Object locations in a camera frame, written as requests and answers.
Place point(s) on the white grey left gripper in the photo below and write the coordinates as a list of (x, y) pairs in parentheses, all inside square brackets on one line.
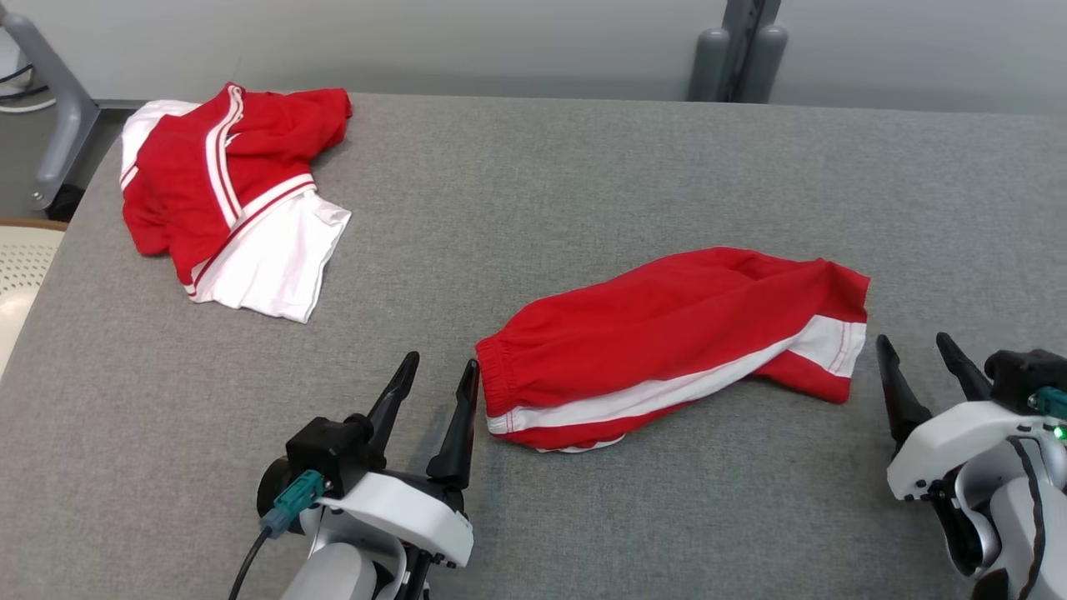
[(408, 512)]

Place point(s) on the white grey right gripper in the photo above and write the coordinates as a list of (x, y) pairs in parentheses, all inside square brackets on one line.
[(950, 442)]

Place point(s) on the red shorts with white stripe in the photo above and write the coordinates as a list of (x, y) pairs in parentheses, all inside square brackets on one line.
[(650, 342)]

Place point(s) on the red white basketball jersey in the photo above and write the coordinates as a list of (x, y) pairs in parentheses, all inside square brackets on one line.
[(250, 200)]

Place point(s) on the black caster wheel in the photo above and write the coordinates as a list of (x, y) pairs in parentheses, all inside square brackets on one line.
[(68, 200)]

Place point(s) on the cream perforated stool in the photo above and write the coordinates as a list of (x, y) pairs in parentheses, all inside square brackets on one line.
[(25, 267)]

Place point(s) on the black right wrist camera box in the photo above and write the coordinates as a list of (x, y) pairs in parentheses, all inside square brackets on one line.
[(1021, 375)]

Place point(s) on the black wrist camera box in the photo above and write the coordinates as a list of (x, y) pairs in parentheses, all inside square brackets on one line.
[(1021, 375), (329, 450)]

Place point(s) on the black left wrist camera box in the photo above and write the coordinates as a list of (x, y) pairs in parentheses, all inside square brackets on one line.
[(329, 450)]

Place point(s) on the grey rounded post cap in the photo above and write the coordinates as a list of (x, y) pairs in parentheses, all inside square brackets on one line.
[(708, 67), (765, 67)]

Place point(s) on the grey vertical partition post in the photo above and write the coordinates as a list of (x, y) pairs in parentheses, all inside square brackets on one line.
[(746, 42)]

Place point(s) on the grey metal frame leg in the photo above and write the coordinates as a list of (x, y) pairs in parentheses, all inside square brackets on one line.
[(62, 108)]

